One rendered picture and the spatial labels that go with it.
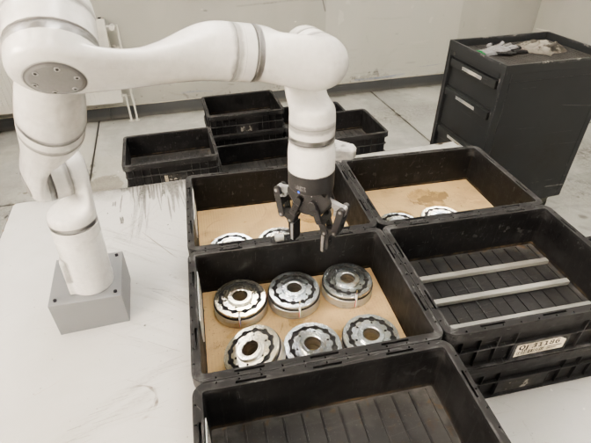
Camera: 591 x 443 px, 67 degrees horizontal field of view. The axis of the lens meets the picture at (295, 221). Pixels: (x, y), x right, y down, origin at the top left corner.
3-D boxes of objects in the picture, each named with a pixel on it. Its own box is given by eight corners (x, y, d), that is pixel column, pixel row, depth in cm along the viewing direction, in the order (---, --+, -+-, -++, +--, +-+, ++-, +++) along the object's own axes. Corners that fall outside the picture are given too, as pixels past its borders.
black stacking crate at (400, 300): (202, 427, 71) (193, 385, 64) (196, 295, 94) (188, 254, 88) (432, 381, 78) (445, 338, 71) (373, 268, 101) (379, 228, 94)
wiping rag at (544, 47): (532, 57, 212) (534, 50, 210) (502, 45, 229) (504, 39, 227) (580, 53, 218) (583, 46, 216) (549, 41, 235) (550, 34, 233)
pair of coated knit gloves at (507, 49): (487, 58, 211) (488, 52, 209) (464, 47, 225) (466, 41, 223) (531, 54, 216) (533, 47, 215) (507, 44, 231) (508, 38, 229)
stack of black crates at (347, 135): (307, 222, 227) (309, 142, 200) (291, 192, 250) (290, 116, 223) (379, 210, 236) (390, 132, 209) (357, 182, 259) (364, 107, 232)
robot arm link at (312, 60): (349, 96, 60) (252, 94, 54) (319, 76, 66) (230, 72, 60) (361, 42, 56) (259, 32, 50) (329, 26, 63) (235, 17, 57)
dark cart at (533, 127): (461, 231, 245) (507, 65, 191) (420, 189, 279) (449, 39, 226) (551, 214, 258) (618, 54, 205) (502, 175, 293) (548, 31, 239)
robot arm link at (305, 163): (358, 156, 74) (361, 120, 70) (324, 185, 66) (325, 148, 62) (310, 141, 78) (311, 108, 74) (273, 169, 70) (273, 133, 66)
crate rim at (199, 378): (193, 394, 65) (191, 384, 64) (189, 261, 89) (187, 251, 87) (444, 346, 72) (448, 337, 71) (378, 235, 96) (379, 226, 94)
